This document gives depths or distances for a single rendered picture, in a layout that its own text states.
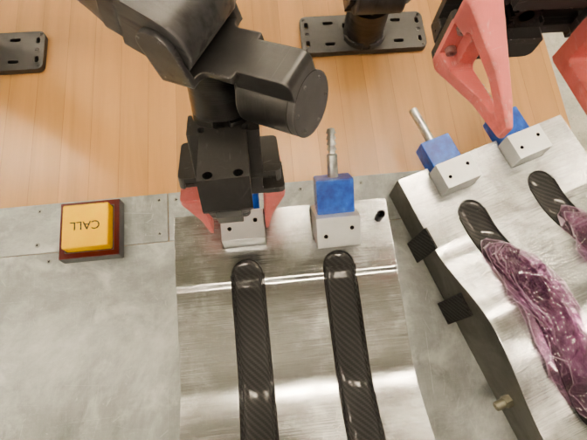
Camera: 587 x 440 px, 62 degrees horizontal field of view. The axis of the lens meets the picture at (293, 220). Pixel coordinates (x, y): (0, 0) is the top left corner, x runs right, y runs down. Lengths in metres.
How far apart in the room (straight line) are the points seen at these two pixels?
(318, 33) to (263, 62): 0.44
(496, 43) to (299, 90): 0.15
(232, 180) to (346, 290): 0.24
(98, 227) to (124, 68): 0.28
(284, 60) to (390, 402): 0.37
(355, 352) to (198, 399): 0.18
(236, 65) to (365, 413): 0.38
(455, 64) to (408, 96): 0.45
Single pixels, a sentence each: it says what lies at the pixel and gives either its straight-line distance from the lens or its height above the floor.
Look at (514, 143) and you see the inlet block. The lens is 0.71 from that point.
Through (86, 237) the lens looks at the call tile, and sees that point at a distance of 0.68.
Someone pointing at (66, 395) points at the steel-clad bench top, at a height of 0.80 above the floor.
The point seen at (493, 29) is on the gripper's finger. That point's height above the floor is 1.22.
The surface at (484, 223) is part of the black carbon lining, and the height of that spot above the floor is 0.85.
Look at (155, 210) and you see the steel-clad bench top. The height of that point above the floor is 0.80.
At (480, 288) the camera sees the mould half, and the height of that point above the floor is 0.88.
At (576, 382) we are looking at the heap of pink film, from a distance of 0.64.
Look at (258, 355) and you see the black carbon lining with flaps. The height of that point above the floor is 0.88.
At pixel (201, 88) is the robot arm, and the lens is 0.44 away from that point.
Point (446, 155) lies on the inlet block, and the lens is 0.68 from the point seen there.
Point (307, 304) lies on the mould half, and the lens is 0.57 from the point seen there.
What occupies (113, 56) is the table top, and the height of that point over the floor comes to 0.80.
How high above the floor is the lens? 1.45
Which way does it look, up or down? 72 degrees down
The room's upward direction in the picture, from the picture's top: 5 degrees clockwise
